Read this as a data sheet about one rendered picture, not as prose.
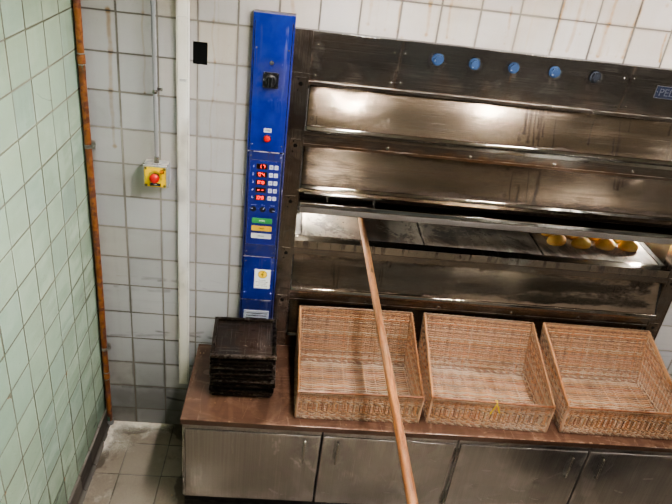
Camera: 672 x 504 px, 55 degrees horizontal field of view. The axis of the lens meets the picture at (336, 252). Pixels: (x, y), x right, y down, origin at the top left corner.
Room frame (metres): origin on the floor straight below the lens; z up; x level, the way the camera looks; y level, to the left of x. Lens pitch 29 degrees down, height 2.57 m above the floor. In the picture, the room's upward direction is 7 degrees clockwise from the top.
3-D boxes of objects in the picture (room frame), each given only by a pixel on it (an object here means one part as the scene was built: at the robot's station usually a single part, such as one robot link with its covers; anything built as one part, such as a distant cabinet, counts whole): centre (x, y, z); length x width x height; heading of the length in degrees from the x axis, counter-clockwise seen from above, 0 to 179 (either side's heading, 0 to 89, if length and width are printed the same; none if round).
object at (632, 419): (2.45, -1.35, 0.72); 0.56 x 0.49 x 0.28; 95
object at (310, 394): (2.33, -0.16, 0.72); 0.56 x 0.49 x 0.28; 97
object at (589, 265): (2.68, -0.70, 1.16); 1.80 x 0.06 x 0.04; 95
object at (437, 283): (2.66, -0.70, 1.02); 1.79 x 0.11 x 0.19; 95
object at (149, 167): (2.47, 0.79, 1.46); 0.10 x 0.07 x 0.10; 95
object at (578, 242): (3.15, -1.24, 1.21); 0.61 x 0.48 x 0.06; 5
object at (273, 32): (3.48, 0.43, 1.07); 1.93 x 0.16 x 2.15; 5
